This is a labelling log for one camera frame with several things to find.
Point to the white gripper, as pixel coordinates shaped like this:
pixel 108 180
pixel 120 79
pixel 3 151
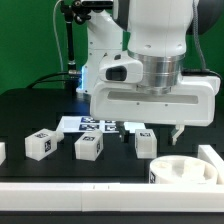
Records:
pixel 163 96

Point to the white round stool seat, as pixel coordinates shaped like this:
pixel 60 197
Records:
pixel 176 169

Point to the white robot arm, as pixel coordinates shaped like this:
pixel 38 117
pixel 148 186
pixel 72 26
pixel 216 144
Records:
pixel 158 28

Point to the paper sheet with tags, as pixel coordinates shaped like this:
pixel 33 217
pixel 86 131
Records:
pixel 81 124

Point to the white part at left edge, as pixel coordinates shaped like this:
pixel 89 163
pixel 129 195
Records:
pixel 2 152

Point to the white L-shaped fence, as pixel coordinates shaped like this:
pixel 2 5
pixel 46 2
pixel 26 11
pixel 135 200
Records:
pixel 117 197

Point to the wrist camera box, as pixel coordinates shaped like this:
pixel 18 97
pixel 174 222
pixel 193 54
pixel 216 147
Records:
pixel 120 68

